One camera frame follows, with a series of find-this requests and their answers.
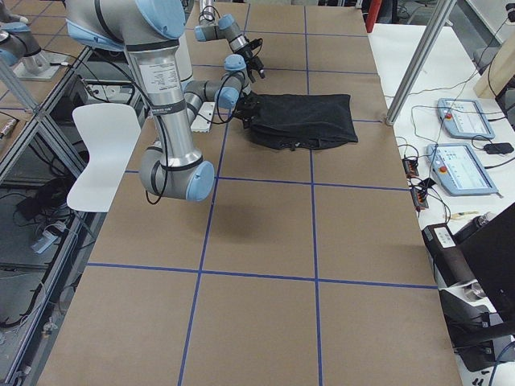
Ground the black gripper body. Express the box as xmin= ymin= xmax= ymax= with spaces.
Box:
xmin=233 ymin=94 xmax=260 ymax=123
xmin=239 ymin=38 xmax=264 ymax=68

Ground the near teach pendant tablet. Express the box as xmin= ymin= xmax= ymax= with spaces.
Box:
xmin=426 ymin=143 xmax=498 ymax=196

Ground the black printer device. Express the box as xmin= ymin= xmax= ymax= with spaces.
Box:
xmin=422 ymin=224 xmax=514 ymax=372

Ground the white plastic chair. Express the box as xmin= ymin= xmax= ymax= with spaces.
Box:
xmin=67 ymin=103 xmax=141 ymax=212

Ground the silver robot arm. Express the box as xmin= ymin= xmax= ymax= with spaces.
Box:
xmin=66 ymin=1 xmax=262 ymax=201
xmin=194 ymin=1 xmax=266 ymax=82

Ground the teach pendant tablet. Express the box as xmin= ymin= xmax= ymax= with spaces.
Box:
xmin=436 ymin=98 xmax=495 ymax=139
xmin=426 ymin=143 xmax=498 ymax=196

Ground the aluminium frame post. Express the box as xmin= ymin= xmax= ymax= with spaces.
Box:
xmin=385 ymin=0 xmax=456 ymax=126

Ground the far teach pendant tablet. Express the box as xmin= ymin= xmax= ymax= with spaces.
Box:
xmin=436 ymin=98 xmax=495 ymax=139

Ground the black computer mouse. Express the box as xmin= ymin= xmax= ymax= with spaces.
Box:
xmin=483 ymin=142 xmax=514 ymax=154

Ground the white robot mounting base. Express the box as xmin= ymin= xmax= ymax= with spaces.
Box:
xmin=172 ymin=31 xmax=214 ymax=133

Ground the black graphic t-shirt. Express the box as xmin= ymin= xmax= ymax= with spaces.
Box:
xmin=242 ymin=94 xmax=358 ymax=150

